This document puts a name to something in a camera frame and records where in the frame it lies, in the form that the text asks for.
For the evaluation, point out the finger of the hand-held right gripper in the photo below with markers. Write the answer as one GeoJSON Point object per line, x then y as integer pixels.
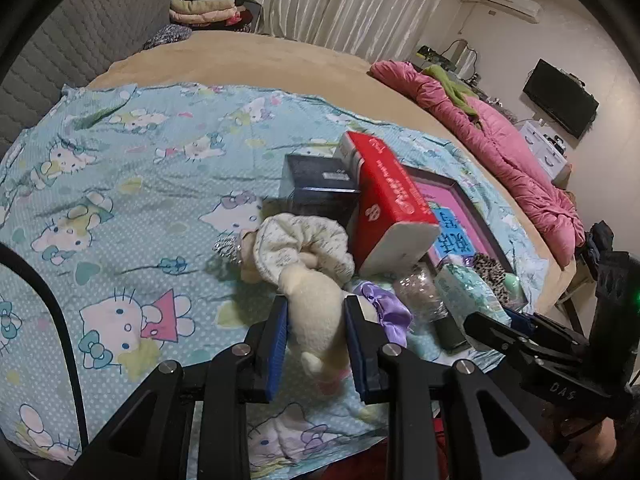
{"type": "Point", "coordinates": [520, 319]}
{"type": "Point", "coordinates": [500, 335]}

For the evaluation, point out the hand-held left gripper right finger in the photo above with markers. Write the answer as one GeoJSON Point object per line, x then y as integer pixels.
{"type": "Point", "coordinates": [357, 355]}

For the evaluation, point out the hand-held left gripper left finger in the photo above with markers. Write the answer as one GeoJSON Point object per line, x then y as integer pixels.
{"type": "Point", "coordinates": [277, 360]}

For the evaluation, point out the mint green plastic capsule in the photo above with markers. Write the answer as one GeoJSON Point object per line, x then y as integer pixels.
{"type": "Point", "coordinates": [512, 285]}

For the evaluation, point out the plush bear with purple dress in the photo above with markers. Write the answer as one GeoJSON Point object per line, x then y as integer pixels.
{"type": "Point", "coordinates": [315, 320]}

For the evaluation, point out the small white tissue pack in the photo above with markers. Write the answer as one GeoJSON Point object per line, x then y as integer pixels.
{"type": "Point", "coordinates": [465, 290]}

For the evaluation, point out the leopard print scrunchie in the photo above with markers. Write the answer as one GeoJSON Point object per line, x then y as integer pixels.
{"type": "Point", "coordinates": [490, 270]}

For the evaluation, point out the brown plush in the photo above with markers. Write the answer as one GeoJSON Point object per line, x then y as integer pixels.
{"type": "Point", "coordinates": [420, 292]}

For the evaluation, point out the dark shallow box tray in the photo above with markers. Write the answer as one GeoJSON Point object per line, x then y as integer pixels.
{"type": "Point", "coordinates": [435, 176]}

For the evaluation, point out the person's right forearm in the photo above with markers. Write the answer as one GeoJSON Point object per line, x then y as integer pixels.
{"type": "Point", "coordinates": [595, 440]}

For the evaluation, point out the red cloth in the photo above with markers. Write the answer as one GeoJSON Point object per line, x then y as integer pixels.
{"type": "Point", "coordinates": [440, 440]}

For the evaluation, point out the pink book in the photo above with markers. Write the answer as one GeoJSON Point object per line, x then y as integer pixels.
{"type": "Point", "coordinates": [450, 200]}

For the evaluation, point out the red tissue box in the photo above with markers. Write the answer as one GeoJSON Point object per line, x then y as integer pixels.
{"type": "Point", "coordinates": [390, 200]}

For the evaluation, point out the pink quilt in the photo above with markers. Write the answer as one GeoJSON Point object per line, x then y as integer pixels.
{"type": "Point", "coordinates": [515, 160]}

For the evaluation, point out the white drawer cabinet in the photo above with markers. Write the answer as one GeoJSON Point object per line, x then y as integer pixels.
{"type": "Point", "coordinates": [542, 147]}

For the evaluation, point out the black box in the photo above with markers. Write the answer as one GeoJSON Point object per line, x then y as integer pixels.
{"type": "Point", "coordinates": [310, 185]}

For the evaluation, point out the light blue printed blanket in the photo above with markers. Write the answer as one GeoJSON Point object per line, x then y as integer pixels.
{"type": "Point", "coordinates": [150, 160]}

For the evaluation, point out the green garment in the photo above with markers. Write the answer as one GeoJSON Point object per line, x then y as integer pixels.
{"type": "Point", "coordinates": [450, 85]}

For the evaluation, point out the dark patterned box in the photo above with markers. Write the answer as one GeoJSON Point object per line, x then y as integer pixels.
{"type": "Point", "coordinates": [430, 52]}

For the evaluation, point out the round bed with tan sheet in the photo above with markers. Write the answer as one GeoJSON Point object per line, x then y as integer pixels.
{"type": "Point", "coordinates": [300, 65]}

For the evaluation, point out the white air conditioner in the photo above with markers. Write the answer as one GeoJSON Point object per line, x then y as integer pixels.
{"type": "Point", "coordinates": [510, 2]}

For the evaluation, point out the dark floral pillow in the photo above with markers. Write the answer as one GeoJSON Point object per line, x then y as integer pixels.
{"type": "Point", "coordinates": [167, 35]}

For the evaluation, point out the dark nightstand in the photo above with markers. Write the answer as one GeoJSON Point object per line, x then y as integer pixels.
{"type": "Point", "coordinates": [252, 17]}

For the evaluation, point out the white curtain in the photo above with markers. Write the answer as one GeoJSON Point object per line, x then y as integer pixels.
{"type": "Point", "coordinates": [350, 0]}

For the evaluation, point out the pile of folded clothes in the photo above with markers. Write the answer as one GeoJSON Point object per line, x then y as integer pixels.
{"type": "Point", "coordinates": [205, 5]}

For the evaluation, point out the grey quilted headboard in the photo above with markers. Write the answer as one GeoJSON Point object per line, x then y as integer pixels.
{"type": "Point", "coordinates": [100, 25]}

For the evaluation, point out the black wall television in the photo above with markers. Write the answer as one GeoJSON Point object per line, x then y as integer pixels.
{"type": "Point", "coordinates": [560, 97]}

